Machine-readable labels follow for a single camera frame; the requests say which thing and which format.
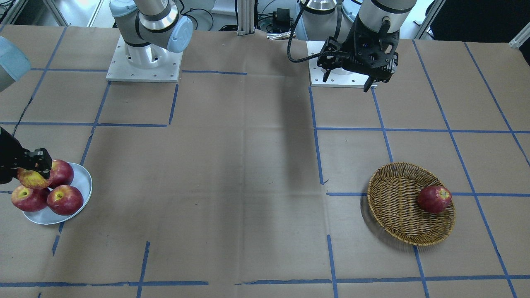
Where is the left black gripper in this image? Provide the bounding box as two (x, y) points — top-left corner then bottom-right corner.
(317, 19), (399, 93)

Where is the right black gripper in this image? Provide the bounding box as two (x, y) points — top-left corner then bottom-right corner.
(0, 128), (52, 184)

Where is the red yellow streaked apple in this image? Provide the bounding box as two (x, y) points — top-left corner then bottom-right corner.
(17, 168), (51, 189)

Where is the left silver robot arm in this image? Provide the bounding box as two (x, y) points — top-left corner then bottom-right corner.
(288, 0), (417, 92)

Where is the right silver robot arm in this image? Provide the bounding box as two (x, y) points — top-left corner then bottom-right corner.
(0, 0), (194, 184)

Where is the red apple plate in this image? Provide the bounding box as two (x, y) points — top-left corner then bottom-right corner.
(46, 185), (84, 216)
(11, 185), (51, 212)
(48, 159), (75, 189)

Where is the red apple plate top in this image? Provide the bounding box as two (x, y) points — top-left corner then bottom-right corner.
(48, 159), (75, 189)

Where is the white plate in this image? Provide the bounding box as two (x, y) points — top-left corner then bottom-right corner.
(22, 162), (92, 225)

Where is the woven wicker basket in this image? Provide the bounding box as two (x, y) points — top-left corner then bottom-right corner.
(366, 162), (456, 246)

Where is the dark red basket apple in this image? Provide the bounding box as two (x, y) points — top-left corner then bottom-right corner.
(417, 185), (452, 214)

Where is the black power adapter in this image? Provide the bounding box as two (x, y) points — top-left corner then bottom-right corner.
(269, 8), (292, 34)

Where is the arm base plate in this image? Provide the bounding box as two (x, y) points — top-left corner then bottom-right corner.
(308, 58), (369, 89)
(106, 36), (183, 83)

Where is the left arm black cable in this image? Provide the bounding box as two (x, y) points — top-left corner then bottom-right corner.
(287, 0), (332, 64)

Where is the aluminium frame post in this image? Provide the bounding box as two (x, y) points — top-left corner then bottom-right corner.
(236, 0), (257, 36)

